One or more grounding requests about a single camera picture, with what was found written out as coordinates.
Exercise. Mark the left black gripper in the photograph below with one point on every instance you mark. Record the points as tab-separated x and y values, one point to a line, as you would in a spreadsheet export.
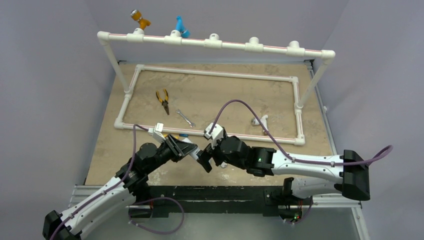
179	149

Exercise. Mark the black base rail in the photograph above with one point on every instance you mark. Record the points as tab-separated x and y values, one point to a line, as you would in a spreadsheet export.
268	201

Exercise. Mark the orange faucet nozzle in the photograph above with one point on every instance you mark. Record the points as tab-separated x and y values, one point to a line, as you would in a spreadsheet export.
137	16

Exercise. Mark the silver wrench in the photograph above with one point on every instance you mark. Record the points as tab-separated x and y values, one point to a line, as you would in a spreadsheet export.
191	124

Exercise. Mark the yellow handled pliers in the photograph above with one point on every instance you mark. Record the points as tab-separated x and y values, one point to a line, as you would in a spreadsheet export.
164	101

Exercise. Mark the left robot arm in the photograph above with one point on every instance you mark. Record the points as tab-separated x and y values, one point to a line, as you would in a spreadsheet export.
129	185

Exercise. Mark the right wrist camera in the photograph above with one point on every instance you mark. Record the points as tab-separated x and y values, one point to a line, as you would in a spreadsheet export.
214	133

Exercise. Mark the blue faucet nozzle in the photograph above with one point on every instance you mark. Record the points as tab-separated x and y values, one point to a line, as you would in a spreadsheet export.
180	27

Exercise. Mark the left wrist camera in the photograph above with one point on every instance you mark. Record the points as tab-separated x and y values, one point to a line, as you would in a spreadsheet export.
156	132

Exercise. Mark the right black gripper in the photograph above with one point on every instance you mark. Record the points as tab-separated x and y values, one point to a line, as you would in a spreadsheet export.
214	153

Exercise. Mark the white plastic faucet tap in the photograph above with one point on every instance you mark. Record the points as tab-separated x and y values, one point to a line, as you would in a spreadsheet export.
263	122

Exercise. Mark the white PVC pipe frame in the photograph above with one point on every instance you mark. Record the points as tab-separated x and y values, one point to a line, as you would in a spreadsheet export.
213	42

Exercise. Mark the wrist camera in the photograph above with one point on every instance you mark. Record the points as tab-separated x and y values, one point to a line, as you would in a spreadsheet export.
156	132
214	133

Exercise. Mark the aluminium table frame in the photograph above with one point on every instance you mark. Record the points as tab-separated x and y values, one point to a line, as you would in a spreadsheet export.
335	200

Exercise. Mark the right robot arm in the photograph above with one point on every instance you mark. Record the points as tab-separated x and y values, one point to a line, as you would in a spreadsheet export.
347	174

